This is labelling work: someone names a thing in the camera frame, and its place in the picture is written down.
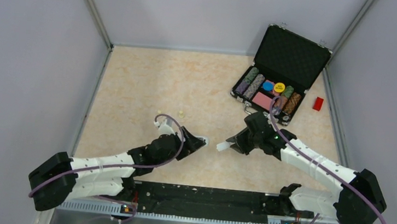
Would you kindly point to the black poker chip case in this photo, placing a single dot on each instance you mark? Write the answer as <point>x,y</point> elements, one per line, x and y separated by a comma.
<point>284,56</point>

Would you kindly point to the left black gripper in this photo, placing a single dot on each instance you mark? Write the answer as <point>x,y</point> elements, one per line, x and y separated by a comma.
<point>191,144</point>

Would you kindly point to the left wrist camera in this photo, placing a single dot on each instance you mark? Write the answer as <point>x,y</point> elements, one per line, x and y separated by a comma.
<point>164,126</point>

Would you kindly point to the purple green chip stack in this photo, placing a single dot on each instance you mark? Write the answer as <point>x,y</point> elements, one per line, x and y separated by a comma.
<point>247,80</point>

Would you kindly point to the blue round chip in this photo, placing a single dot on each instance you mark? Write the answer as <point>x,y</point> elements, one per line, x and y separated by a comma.
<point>268,86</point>

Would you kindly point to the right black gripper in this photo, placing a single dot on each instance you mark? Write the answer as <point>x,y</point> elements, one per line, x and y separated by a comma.
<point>240,144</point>

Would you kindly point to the green red chip stack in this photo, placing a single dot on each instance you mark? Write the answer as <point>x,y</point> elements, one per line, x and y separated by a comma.
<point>282,99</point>

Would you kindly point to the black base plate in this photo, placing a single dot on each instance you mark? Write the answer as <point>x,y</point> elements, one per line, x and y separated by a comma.
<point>209,203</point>

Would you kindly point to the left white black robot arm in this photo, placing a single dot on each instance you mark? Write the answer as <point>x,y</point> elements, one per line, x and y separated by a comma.
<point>61,177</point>

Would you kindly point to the pink card deck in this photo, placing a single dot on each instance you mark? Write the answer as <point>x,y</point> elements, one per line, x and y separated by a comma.
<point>262,100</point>

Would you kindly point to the cream chess pawn right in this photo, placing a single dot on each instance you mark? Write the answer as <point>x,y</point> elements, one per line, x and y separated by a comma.
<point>181,114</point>

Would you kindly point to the red toy brick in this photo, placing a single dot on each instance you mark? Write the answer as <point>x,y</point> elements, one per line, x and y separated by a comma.
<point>318,103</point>

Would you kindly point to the brown orange chip stack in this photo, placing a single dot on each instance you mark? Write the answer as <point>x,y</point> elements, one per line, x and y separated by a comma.
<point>290,106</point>

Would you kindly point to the white remote control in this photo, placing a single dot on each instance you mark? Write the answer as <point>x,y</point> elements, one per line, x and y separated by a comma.
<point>204,139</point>

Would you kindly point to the white battery cover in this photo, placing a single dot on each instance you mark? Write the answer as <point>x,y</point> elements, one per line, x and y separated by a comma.
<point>223,146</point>

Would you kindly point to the yellow big blind chip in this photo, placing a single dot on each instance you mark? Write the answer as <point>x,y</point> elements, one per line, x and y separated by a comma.
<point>279,87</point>

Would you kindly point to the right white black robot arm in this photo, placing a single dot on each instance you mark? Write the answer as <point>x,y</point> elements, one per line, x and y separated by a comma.
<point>351,197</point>

